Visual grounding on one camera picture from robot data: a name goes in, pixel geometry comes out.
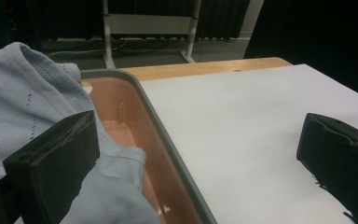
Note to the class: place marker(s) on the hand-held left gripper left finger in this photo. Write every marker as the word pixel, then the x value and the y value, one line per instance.
pixel 49 168

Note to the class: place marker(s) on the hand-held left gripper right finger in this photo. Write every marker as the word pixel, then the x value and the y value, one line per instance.
pixel 345 161

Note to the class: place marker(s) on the light blue knit garment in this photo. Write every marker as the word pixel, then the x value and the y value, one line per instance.
pixel 21 93

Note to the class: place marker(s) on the pink basket with grey rim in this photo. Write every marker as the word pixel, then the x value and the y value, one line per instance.
pixel 130 109

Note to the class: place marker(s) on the white table mat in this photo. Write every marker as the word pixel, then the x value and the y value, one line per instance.
pixel 230 124

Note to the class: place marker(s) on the white metal stand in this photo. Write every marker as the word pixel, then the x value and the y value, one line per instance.
pixel 149 24

